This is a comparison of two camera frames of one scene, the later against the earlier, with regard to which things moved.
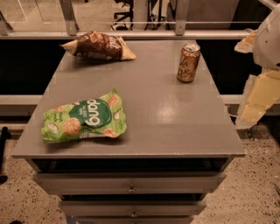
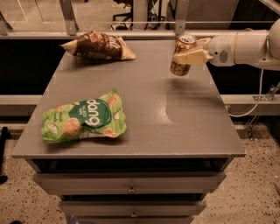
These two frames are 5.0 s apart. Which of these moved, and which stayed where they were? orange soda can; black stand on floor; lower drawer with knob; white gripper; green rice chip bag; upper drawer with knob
Moved: white gripper; orange soda can
Stayed: lower drawer with knob; upper drawer with knob; green rice chip bag; black stand on floor
